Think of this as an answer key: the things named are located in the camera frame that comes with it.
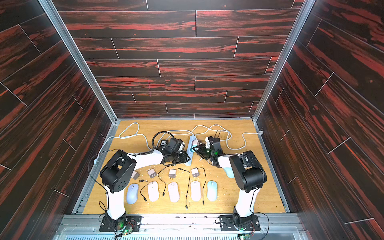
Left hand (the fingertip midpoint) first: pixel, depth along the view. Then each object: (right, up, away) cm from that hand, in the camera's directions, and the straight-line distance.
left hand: (190, 158), depth 94 cm
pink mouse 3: (+3, -15, -11) cm, 19 cm away
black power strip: (-19, +10, +7) cm, 22 cm away
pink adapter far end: (+4, +10, +4) cm, 12 cm away
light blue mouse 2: (+24, -7, -3) cm, 26 cm away
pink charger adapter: (-23, -8, -6) cm, 25 cm away
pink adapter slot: (+3, -8, -4) cm, 9 cm away
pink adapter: (-11, -8, -5) cm, 15 cm away
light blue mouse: (+13, -15, -11) cm, 22 cm away
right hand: (+4, +7, +3) cm, 9 cm away
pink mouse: (-20, -16, -12) cm, 29 cm away
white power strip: (0, +3, +1) cm, 3 cm away
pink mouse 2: (-10, -15, -11) cm, 21 cm away
